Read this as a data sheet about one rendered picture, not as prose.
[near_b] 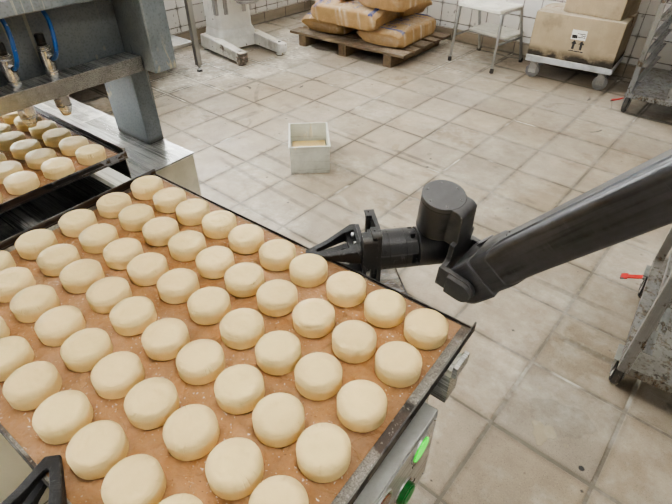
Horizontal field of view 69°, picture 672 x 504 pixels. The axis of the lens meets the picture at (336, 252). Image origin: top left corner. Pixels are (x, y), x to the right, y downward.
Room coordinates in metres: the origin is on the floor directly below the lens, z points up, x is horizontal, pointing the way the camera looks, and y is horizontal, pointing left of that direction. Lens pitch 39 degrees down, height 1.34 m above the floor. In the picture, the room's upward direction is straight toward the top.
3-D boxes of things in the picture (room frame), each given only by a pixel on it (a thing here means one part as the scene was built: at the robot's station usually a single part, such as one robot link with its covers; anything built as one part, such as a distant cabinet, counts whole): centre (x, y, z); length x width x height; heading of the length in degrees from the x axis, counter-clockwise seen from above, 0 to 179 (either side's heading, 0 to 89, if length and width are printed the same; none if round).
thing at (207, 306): (0.42, 0.15, 0.91); 0.05 x 0.05 x 0.02
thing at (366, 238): (0.53, 0.00, 0.91); 0.09 x 0.07 x 0.07; 98
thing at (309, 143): (2.47, 0.15, 0.08); 0.30 x 0.22 x 0.16; 4
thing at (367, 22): (4.47, -0.16, 0.32); 0.72 x 0.42 x 0.17; 54
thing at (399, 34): (4.45, -0.54, 0.19); 0.72 x 0.42 x 0.15; 144
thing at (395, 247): (0.54, -0.08, 0.90); 0.07 x 0.07 x 0.10; 8
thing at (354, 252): (0.53, 0.00, 0.89); 0.09 x 0.07 x 0.07; 98
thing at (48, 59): (0.82, 0.46, 1.07); 0.06 x 0.03 x 0.18; 52
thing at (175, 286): (0.45, 0.20, 0.91); 0.05 x 0.05 x 0.02
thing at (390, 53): (4.63, -0.30, 0.06); 1.20 x 0.80 x 0.11; 52
